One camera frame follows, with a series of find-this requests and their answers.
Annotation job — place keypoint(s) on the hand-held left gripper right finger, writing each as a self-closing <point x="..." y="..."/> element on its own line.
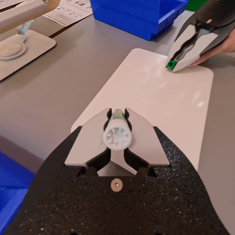
<point x="150" y="146"/>

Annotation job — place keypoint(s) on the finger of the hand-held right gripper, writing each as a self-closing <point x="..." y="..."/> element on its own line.
<point x="181" y="40"/>
<point x="198" y="49"/>

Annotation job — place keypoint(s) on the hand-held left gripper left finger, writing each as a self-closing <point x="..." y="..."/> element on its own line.
<point x="82" y="146"/>

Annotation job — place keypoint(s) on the green marker cap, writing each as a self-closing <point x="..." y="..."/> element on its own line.
<point x="170" y="64"/>

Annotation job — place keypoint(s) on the green whiteboard marker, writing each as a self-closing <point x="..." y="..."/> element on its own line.
<point x="117" y="139"/>

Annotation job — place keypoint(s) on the small white whiteboard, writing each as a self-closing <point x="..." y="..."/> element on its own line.
<point x="146" y="101"/>

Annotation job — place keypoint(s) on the person's right hand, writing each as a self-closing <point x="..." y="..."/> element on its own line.
<point x="220" y="47"/>

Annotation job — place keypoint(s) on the blue plastic bin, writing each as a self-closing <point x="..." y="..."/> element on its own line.
<point x="11" y="183"/>
<point x="128" y="16"/>

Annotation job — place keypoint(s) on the printed paper sheet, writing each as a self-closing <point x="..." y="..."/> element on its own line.
<point x="69" y="11"/>

